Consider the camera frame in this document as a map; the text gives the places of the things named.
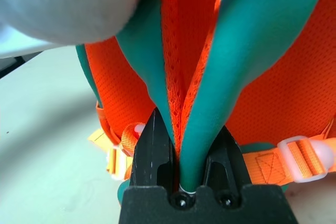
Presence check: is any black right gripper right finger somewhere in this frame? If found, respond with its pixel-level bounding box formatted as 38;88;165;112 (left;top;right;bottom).
203;125;249;197

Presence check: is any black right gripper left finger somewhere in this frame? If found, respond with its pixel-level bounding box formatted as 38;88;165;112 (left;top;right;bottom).
130;106;182;196

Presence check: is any teal and orange backpack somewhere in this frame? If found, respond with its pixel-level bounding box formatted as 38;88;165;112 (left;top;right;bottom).
75;0;336;206

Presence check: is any grey plush toy pendant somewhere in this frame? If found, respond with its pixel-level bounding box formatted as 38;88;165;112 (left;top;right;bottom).
0;0;149;48

